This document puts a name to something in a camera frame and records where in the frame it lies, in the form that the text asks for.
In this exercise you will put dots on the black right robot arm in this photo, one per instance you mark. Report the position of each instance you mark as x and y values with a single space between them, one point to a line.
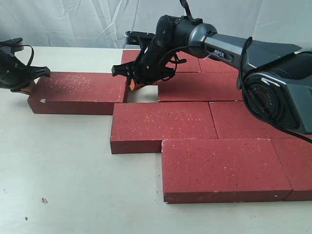
275 78

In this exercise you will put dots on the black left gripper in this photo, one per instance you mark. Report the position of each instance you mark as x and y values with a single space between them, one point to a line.
14 75

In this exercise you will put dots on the red brick top back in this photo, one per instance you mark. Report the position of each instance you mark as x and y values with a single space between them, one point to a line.
74 93

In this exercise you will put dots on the white backdrop curtain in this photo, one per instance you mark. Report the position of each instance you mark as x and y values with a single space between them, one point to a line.
102 23

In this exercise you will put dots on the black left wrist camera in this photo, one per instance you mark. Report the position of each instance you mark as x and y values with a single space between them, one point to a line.
12 45

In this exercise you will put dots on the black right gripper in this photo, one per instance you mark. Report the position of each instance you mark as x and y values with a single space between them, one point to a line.
155 62

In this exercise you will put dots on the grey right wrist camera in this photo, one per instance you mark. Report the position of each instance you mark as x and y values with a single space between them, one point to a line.
141 39

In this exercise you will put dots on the red brick front large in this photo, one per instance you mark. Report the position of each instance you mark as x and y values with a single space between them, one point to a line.
222 171

